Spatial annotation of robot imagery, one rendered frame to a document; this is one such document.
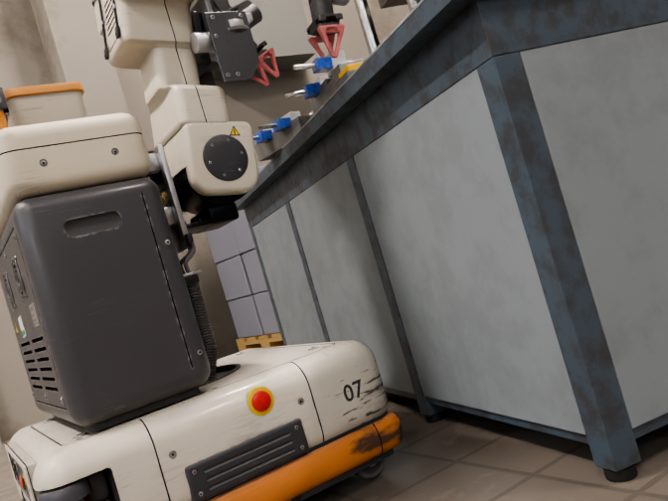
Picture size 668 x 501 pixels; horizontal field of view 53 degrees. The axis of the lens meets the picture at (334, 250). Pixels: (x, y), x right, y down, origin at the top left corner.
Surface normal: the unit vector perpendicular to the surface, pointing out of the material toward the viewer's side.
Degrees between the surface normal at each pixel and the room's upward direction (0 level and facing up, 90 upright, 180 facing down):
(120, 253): 90
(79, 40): 90
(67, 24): 90
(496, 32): 90
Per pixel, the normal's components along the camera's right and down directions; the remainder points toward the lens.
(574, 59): 0.31, -0.11
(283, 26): 0.50, -0.16
